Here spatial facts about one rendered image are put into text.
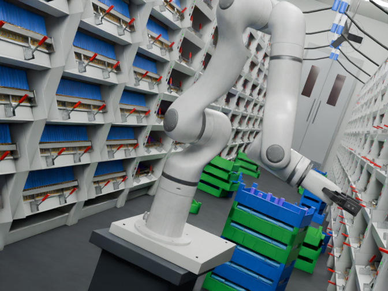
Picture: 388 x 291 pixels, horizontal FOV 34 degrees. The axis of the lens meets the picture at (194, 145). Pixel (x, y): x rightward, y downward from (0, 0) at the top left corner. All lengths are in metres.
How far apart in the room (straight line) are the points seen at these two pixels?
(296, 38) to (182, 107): 0.41
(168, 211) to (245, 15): 0.63
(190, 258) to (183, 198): 0.19
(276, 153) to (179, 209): 0.48
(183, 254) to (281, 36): 0.70
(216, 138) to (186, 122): 0.13
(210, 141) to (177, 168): 0.13
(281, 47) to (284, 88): 0.11
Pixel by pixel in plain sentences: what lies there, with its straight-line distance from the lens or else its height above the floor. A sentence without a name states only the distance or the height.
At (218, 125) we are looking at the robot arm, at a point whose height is 0.71.
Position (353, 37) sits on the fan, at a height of 2.05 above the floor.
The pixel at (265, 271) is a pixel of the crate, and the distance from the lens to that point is 2.65.
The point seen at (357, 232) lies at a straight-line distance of 3.43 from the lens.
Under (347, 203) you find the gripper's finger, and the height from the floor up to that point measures 0.65.
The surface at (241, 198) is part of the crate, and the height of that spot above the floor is 0.42.
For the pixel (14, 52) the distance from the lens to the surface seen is 1.98.
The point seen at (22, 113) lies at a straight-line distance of 2.15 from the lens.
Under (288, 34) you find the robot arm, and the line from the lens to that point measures 1.70.
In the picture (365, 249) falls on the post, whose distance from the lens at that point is 2.74.
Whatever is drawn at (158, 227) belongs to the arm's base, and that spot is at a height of 0.35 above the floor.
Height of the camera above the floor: 0.80
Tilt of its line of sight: 5 degrees down
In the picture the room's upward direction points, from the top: 20 degrees clockwise
